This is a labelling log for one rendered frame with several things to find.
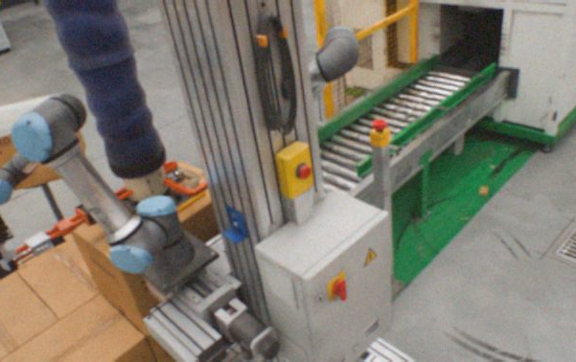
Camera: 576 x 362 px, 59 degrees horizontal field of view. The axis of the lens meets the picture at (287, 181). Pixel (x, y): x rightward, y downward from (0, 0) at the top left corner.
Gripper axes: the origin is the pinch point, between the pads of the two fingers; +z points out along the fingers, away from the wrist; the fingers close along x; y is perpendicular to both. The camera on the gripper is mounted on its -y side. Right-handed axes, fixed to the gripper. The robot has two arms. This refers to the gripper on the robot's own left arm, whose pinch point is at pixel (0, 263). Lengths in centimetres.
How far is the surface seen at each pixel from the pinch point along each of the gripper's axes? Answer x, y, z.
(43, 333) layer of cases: 20, 2, 53
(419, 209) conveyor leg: -36, 213, 101
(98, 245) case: -2.8, 31.2, 13.3
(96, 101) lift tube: -3, 51, -40
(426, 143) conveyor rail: -38, 218, 53
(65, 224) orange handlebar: -0.5, 24.4, -0.9
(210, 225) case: -19, 72, 24
